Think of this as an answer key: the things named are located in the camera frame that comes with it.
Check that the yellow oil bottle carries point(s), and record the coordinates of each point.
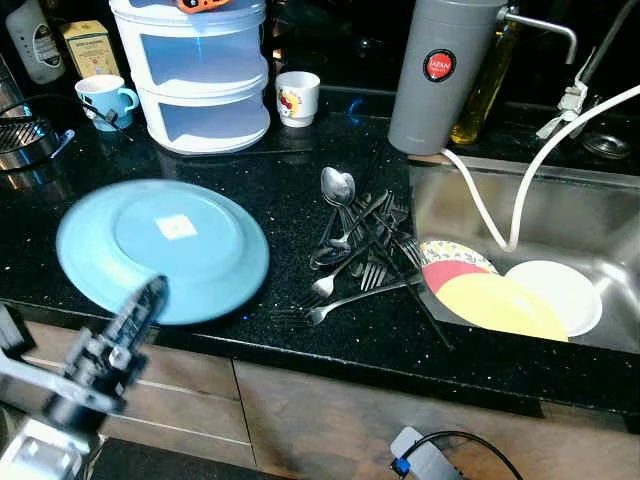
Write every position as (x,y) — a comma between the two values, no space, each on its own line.
(480,110)

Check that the grey labelled bottle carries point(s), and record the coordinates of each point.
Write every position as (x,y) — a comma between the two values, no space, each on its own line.
(35,45)

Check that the stainless steel sink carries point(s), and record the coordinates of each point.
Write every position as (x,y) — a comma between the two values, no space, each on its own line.
(590,215)

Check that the white stacked food container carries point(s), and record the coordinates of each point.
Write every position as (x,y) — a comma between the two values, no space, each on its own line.
(190,100)

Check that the yellow plate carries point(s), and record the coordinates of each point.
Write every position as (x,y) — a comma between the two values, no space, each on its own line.
(495,310)

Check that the yellow carton box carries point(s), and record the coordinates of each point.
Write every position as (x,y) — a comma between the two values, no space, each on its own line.
(92,50)

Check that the heart-shaped silver spoon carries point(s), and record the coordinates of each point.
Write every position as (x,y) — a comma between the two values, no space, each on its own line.
(337,187)

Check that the silver filter spout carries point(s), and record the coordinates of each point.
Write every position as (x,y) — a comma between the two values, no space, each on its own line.
(545,22)

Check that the white plate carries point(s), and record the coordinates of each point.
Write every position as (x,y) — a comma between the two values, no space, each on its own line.
(565,290)

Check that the red plate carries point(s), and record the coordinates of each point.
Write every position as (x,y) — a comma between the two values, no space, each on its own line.
(445,275)

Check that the blue plate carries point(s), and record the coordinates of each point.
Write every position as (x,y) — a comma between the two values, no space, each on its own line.
(130,250)

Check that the black chopstick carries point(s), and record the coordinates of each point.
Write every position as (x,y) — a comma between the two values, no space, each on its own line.
(410,275)

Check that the dark sink faucet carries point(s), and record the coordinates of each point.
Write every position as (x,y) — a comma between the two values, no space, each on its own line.
(600,55)

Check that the orange handheld fan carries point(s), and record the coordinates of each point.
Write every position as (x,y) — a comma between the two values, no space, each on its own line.
(210,4)

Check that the brown cabinet front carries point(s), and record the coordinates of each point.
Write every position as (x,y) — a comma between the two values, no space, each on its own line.
(330,420)

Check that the white printed cup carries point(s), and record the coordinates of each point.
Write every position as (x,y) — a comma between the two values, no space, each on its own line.
(298,100)

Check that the blue mug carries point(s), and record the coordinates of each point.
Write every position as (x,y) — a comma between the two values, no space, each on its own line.
(100,100)

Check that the grey water filter cylinder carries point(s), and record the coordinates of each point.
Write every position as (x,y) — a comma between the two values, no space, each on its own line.
(435,100)

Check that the patterned plate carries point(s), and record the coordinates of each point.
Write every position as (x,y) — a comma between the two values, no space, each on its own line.
(455,252)

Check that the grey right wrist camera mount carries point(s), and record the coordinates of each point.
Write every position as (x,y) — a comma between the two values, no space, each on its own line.
(425,460)

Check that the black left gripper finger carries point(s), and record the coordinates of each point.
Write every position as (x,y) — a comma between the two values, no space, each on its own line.
(145,310)

